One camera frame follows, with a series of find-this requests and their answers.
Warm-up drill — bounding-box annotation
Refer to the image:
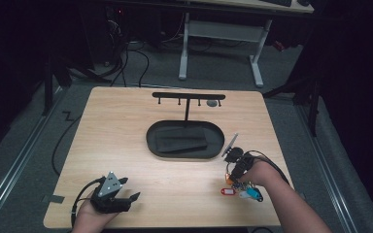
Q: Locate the white-legged desk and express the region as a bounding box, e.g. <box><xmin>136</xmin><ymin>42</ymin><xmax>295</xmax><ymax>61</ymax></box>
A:
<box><xmin>177</xmin><ymin>0</ymin><xmax>315</xmax><ymax>88</ymax></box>

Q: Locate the bundle of black cables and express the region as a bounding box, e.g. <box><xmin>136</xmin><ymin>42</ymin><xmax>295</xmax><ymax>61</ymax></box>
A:
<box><xmin>105</xmin><ymin>13</ymin><xmax>151</xmax><ymax>88</ymax></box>

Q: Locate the black key stand with tray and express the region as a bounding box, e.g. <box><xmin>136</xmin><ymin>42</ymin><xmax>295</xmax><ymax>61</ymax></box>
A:
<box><xmin>146</xmin><ymin>91</ymin><xmax>226</xmax><ymax>160</ymax></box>

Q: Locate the black metal stand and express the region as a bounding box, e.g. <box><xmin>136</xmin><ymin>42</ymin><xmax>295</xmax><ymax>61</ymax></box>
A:
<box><xmin>262</xmin><ymin>72</ymin><xmax>322</xmax><ymax>138</ymax></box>
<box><xmin>41</xmin><ymin>52</ymin><xmax>112</xmax><ymax>117</ymax></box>

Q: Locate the metal floor rail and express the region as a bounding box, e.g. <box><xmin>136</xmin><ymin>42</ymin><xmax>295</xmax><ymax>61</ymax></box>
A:
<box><xmin>295</xmin><ymin>104</ymin><xmax>359</xmax><ymax>233</ymax></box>
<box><xmin>0</xmin><ymin>86</ymin><xmax>64</xmax><ymax>225</ymax></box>

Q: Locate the black keyboard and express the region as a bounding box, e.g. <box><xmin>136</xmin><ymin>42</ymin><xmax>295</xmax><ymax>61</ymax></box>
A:
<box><xmin>260</xmin><ymin>0</ymin><xmax>293</xmax><ymax>8</ymax></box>

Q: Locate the person's right hand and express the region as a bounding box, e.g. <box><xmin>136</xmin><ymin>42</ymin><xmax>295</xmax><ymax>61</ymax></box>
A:
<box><xmin>239</xmin><ymin>156</ymin><xmax>285</xmax><ymax>189</ymax></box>

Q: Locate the key ring with coloured tags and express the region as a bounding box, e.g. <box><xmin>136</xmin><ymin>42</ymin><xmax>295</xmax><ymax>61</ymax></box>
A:
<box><xmin>220</xmin><ymin>161</ymin><xmax>265</xmax><ymax>204</ymax></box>

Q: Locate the right hand-held gripper cable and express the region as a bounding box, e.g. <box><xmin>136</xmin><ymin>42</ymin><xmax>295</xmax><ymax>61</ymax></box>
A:
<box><xmin>248</xmin><ymin>150</ymin><xmax>291</xmax><ymax>186</ymax></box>

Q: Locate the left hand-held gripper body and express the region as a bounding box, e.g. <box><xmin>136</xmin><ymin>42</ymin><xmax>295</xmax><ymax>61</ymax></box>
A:
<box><xmin>89</xmin><ymin>171</ymin><xmax>133</xmax><ymax>215</ymax></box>

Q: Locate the person's left hand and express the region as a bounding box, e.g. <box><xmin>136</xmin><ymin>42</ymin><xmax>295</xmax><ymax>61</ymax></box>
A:
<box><xmin>72</xmin><ymin>193</ymin><xmax>119</xmax><ymax>233</ymax></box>

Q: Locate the hand-held gripper cable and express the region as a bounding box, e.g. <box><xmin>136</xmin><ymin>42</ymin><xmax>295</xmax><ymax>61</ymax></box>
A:
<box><xmin>70</xmin><ymin>176</ymin><xmax>107</xmax><ymax>228</ymax></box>
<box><xmin>248</xmin><ymin>150</ymin><xmax>291</xmax><ymax>186</ymax></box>

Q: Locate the black tape patch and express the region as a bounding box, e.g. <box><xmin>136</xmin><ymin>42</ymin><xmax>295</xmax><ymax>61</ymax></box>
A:
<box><xmin>49</xmin><ymin>194</ymin><xmax>66</xmax><ymax>205</ymax></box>

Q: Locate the left hand-held gripper cable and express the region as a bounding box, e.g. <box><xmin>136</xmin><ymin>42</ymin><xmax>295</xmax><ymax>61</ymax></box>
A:
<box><xmin>70</xmin><ymin>176</ymin><xmax>107</xmax><ymax>228</ymax></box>

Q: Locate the black smartphone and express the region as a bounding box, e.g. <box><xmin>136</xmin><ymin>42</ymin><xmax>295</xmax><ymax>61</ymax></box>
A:
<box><xmin>154</xmin><ymin>126</ymin><xmax>209</xmax><ymax>154</ymax></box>

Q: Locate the black floor cable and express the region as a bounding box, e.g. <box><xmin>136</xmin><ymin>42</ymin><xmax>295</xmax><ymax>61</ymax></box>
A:
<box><xmin>51</xmin><ymin>111</ymin><xmax>83</xmax><ymax>178</ymax></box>

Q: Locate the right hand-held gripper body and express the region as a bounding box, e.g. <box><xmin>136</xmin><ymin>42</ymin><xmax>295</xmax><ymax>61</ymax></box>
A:
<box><xmin>220</xmin><ymin>132</ymin><xmax>257</xmax><ymax>173</ymax></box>

